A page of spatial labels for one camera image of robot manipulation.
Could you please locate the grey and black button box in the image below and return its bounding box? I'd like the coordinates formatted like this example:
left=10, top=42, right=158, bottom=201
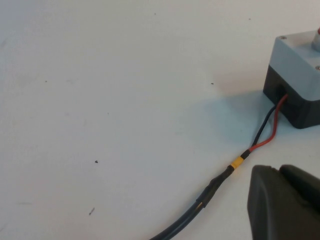
left=262, top=29, right=320, bottom=130

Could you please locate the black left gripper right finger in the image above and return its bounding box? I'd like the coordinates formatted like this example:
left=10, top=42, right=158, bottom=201
left=279, top=164, right=320, bottom=214

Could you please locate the black power cable yellow connector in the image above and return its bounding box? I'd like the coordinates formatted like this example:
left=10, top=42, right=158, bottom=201
left=149, top=93, right=289, bottom=240

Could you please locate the raised red illuminated push button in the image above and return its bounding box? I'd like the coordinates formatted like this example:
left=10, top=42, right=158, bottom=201
left=310, top=26, right=320, bottom=54

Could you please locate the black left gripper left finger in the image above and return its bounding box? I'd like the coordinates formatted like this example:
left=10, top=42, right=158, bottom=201
left=246, top=164, right=320, bottom=240

